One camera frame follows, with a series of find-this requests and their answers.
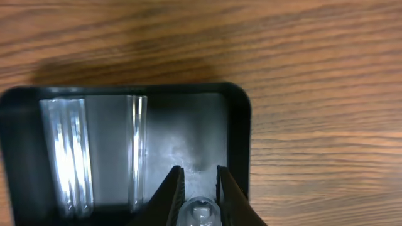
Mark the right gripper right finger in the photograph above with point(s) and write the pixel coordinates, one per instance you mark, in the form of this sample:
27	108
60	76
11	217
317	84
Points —
232	204

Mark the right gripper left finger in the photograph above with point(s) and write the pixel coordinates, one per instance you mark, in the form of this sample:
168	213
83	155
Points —
166	201

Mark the clear test tube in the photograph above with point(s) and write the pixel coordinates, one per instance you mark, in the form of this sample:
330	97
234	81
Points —
199	213
137	150
67	157

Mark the black tray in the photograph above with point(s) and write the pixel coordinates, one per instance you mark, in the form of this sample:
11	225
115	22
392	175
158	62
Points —
22	150

